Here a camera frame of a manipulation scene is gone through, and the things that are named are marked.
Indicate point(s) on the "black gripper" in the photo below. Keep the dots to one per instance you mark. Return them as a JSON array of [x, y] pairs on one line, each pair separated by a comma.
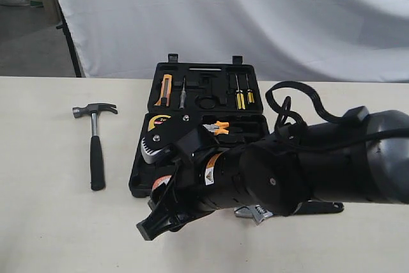
[[213, 182]]

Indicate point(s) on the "claw hammer black grip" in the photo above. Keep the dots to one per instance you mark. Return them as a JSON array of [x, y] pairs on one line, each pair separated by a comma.
[[96, 158]]

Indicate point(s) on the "adjustable wrench black handle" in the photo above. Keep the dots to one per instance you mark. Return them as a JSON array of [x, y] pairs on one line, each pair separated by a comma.
[[259, 214]]

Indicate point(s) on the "black plastic tool case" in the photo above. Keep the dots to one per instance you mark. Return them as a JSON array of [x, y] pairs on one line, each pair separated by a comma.
[[211, 92]]

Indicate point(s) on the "black electrical tape roll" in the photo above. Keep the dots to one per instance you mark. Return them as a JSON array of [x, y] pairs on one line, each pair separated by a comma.
[[159, 186]]

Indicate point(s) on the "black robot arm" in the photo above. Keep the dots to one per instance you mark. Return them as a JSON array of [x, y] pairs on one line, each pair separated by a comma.
[[364, 162]]

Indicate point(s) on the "yellow tape measure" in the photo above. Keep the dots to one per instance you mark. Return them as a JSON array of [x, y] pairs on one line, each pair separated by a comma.
[[157, 120]]

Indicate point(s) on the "orange utility knife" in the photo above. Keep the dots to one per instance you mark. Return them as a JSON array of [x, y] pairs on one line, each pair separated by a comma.
[[165, 91]]

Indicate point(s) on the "large yellow black screwdriver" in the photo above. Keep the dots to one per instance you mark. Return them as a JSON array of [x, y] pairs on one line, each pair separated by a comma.
[[239, 95]]

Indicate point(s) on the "small yellow black screwdriver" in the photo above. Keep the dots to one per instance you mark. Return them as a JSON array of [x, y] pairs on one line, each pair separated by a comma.
[[250, 94]]

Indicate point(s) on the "black backdrop stand pole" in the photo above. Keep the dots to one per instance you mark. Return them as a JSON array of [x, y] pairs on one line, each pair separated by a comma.
[[70, 44]]

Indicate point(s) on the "white backdrop cloth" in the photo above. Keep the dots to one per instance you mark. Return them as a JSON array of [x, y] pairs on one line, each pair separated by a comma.
[[307, 40]]

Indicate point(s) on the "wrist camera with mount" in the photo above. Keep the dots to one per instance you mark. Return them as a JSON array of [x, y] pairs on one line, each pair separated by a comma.
[[182, 134]]

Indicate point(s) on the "orange handled pliers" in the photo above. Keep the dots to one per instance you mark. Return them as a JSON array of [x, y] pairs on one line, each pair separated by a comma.
[[217, 128]]

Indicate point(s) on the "clear handled test screwdriver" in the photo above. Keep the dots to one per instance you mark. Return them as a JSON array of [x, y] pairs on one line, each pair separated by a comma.
[[182, 94]]

